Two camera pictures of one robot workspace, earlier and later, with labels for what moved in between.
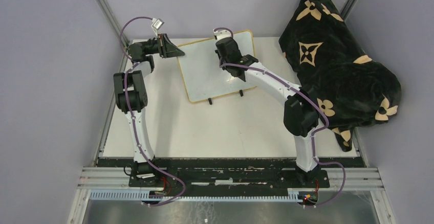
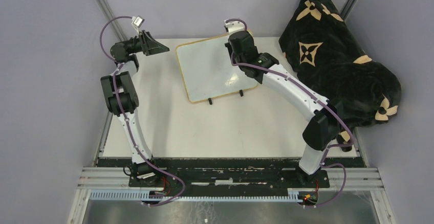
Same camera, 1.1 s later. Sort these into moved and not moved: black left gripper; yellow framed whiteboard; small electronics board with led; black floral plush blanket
Moved: black left gripper
Not moved: small electronics board with led; black floral plush blanket; yellow framed whiteboard
